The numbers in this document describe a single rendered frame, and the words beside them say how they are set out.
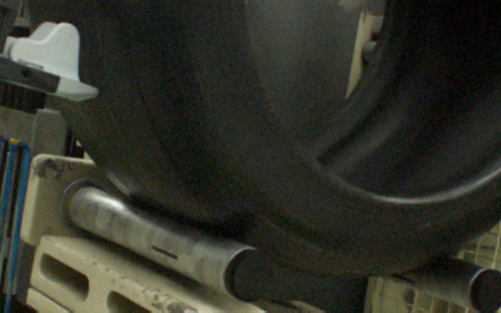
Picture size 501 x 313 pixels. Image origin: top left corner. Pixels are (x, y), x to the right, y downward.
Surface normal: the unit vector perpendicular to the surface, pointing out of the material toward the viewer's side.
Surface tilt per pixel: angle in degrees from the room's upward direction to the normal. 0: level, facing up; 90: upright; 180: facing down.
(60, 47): 90
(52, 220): 90
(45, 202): 90
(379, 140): 59
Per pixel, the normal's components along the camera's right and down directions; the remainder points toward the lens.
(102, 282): -0.83, -0.11
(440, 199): 0.53, 0.31
